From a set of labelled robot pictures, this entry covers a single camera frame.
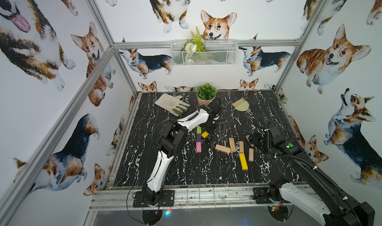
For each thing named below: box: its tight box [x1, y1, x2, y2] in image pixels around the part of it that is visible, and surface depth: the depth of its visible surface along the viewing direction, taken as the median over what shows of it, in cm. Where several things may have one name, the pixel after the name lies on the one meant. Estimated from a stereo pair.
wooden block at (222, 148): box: [215, 144, 231, 153], surface depth 92 cm
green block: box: [196, 125, 202, 134], surface depth 100 cm
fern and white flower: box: [184, 25, 207, 64], surface depth 86 cm
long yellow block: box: [238, 152, 249, 171], surface depth 87 cm
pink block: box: [195, 141, 202, 153], surface depth 92 cm
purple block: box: [196, 133, 202, 142], surface depth 97 cm
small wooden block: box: [239, 140, 244, 154], surface depth 92 cm
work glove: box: [154, 93, 191, 117], surface depth 116 cm
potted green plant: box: [196, 82, 218, 106], surface depth 105 cm
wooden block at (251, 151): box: [248, 147, 255, 163], surface depth 89 cm
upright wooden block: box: [228, 137, 237, 153], surface depth 94 cm
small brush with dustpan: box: [232, 97, 254, 115], surface depth 115 cm
